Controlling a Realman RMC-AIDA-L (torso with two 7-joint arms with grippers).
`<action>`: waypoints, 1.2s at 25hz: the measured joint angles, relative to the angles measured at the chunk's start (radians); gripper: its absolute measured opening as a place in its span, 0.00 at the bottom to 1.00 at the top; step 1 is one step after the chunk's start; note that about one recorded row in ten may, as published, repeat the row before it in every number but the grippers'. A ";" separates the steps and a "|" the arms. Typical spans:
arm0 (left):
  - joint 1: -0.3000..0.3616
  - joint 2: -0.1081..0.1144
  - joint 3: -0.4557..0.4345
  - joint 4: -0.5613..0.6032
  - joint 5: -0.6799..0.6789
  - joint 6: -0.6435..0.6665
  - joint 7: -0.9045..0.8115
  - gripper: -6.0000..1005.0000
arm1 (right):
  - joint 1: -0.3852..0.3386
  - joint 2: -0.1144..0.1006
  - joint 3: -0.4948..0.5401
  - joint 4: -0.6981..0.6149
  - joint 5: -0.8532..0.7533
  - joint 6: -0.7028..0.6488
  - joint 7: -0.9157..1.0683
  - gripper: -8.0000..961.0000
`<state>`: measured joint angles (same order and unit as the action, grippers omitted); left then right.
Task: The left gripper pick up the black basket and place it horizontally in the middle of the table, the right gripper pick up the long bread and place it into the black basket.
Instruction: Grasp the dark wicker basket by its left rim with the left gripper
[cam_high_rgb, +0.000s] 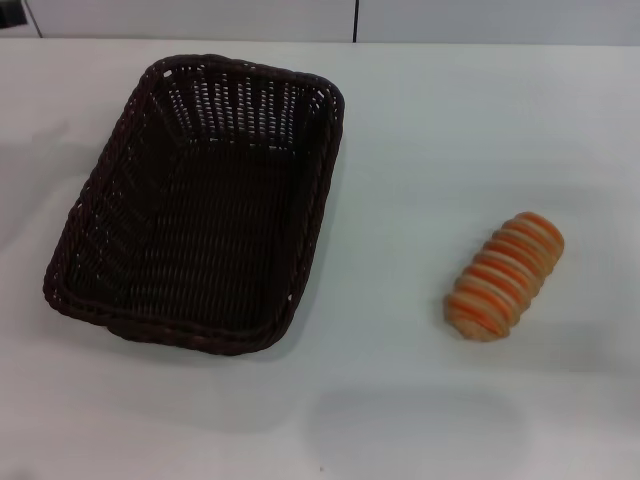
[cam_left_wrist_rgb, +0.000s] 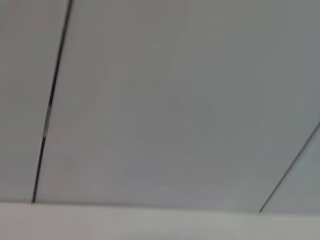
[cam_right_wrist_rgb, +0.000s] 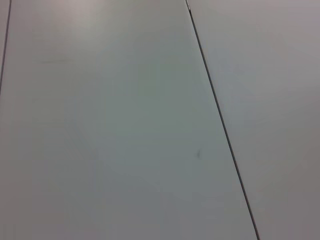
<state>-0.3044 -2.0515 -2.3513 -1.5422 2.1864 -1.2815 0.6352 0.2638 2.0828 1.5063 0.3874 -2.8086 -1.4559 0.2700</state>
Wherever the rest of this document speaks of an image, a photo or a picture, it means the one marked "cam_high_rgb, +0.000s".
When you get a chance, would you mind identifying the dark brown woven basket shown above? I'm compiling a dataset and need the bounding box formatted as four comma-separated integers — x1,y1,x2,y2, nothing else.
42,53,347,357

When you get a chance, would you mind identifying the orange striped bread roll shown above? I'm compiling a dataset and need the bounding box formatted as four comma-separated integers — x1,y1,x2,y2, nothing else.
443,211,566,343

